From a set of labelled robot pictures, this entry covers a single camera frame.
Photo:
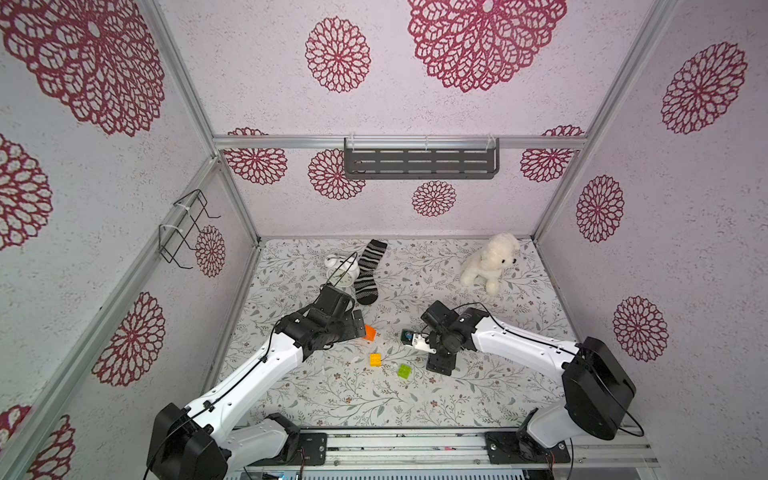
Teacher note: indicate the yellow small lego brick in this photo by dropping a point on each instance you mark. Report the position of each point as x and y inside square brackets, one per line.
[375, 359]

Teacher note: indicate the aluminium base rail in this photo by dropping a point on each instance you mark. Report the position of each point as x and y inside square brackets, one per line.
[465, 450]

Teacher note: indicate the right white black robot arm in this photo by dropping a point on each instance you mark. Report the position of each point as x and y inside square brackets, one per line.
[596, 390]

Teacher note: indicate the white teddy bear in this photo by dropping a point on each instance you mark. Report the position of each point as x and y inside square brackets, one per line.
[499, 254]

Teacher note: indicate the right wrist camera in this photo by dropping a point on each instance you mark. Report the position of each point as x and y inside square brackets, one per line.
[420, 342]

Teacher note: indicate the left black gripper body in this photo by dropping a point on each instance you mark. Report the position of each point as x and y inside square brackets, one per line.
[345, 329]

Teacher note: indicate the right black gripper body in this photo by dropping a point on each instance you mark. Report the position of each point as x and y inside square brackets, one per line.
[441, 360]

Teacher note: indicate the lime green lego brick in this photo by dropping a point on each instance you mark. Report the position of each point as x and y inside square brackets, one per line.
[404, 371]

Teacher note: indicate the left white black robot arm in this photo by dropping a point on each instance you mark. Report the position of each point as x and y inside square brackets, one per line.
[202, 439]

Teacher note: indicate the black grey striped sock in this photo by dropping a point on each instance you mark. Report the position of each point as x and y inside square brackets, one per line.
[366, 289]

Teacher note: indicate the orange lego brick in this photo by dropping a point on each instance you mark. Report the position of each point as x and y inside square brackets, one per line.
[370, 333]

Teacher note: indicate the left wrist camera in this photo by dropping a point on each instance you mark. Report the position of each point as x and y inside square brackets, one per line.
[332, 301]

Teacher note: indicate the black wire wall rack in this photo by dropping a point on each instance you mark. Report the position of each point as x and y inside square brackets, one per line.
[179, 235]

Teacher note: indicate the white alarm clock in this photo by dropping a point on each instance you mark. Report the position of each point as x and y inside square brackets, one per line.
[342, 271]

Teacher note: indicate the grey wall shelf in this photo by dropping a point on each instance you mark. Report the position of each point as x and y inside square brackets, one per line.
[421, 163]

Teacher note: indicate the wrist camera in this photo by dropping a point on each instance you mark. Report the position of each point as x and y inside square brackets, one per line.
[420, 342]
[332, 301]

